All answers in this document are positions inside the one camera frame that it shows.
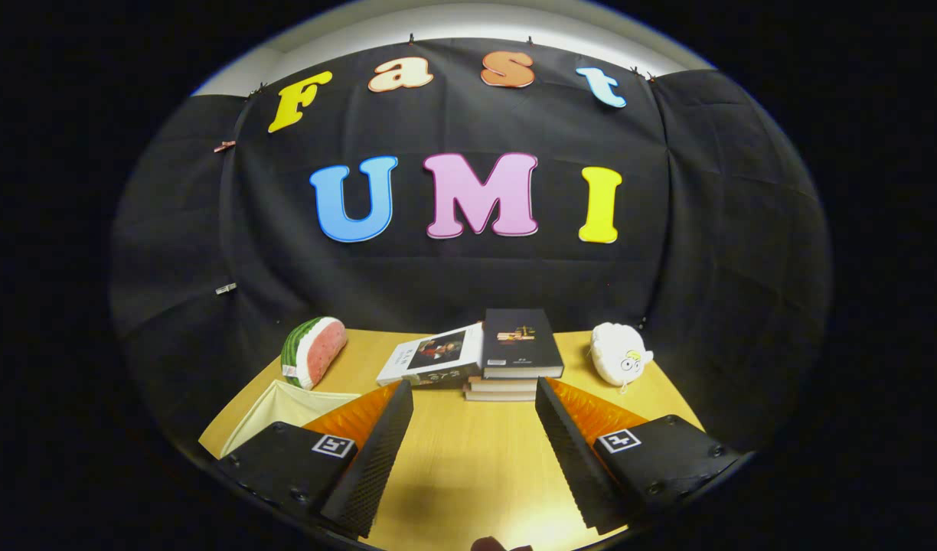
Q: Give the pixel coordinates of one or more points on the thin book with pale pages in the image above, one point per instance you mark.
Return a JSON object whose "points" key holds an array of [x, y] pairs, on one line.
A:
{"points": [[499, 396], [503, 384]]}

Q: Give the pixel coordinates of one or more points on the cream fabric storage box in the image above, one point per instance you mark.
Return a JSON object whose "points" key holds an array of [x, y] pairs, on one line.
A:
{"points": [[277, 413]]}

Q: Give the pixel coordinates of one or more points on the copper cloth clip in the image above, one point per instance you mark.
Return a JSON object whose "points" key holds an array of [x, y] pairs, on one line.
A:
{"points": [[224, 145]]}

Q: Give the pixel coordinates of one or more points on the white plush toy with face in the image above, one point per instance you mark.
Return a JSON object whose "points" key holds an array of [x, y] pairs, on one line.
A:
{"points": [[614, 354]]}

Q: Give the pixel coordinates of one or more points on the silver cloth clip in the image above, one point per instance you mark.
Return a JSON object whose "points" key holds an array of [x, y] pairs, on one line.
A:
{"points": [[226, 288]]}

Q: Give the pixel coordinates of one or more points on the watermelon slice plush pillow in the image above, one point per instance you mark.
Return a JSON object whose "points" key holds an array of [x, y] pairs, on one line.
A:
{"points": [[319, 352]]}

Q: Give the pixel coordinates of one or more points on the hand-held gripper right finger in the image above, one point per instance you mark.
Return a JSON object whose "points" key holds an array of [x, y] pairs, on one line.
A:
{"points": [[572, 467]]}

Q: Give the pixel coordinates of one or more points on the black cover book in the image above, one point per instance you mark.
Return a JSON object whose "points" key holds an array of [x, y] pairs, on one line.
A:
{"points": [[518, 340]]}

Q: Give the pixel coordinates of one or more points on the white cover book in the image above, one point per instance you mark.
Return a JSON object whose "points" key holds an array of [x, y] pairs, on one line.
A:
{"points": [[430, 352]]}

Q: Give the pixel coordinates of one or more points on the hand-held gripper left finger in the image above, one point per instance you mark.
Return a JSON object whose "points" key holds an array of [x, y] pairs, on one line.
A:
{"points": [[369, 467]]}

